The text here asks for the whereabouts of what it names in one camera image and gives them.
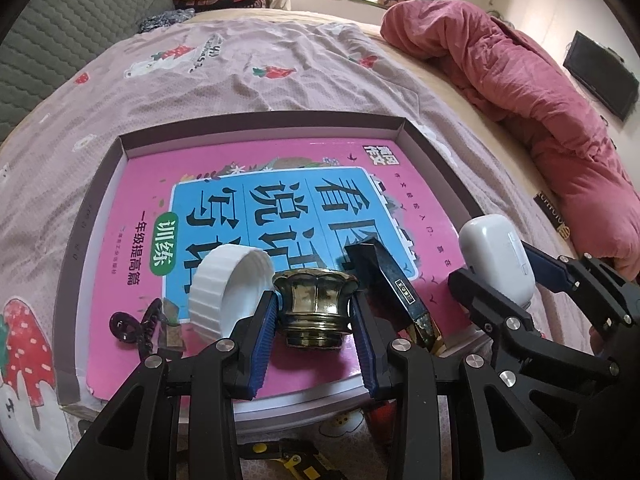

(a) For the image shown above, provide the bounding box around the pink strawberry printed blanket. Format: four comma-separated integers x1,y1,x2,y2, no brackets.
0,10,556,480

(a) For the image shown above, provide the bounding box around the white earbuds case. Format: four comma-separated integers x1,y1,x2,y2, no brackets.
457,214,537,311

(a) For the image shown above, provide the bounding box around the beige bed sheet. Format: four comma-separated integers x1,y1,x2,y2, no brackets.
200,7,640,361

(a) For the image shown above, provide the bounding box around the white plastic lid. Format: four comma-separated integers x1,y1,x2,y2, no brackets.
187,245,276,343

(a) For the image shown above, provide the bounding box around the grey shallow box tray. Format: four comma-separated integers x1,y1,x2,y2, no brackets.
52,112,493,428

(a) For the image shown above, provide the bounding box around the black hair claw clip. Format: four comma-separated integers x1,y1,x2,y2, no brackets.
109,297,168,356

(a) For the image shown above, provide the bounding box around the black block with gold end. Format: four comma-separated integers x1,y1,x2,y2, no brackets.
345,241,446,353

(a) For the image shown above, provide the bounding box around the pink and blue book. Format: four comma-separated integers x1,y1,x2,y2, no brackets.
82,127,461,403

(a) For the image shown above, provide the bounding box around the person's right hand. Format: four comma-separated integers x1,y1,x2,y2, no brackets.
587,324,608,356

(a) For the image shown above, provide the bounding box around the dark packet with gold print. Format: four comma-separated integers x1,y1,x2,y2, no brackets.
536,187,573,241

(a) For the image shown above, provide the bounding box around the yellow tape measure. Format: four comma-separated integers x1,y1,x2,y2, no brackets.
240,437,346,480

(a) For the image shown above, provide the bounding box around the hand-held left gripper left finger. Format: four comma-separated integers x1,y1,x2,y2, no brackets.
55,290,278,480

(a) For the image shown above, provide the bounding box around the pink duvet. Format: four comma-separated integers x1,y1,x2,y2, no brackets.
380,0,640,281

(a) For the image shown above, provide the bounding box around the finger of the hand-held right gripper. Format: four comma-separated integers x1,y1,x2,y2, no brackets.
522,242,640,321
447,267,621,391

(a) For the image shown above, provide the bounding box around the small brown square block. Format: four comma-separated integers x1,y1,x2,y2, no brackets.
159,300,186,351

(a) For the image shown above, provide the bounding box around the brass knob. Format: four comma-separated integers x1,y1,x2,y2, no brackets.
271,267,360,348

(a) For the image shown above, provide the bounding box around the black television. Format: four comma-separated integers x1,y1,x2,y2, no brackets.
563,30,640,122

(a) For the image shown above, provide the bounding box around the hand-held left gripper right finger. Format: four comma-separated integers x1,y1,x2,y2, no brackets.
350,290,576,480

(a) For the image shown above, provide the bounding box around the grey quilted sofa cover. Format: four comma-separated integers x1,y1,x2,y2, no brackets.
0,0,176,146

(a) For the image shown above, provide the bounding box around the red lighter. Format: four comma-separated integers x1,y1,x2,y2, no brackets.
367,400,401,441

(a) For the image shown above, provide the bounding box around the blue patterned cloth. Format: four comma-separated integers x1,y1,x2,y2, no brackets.
137,7,196,33

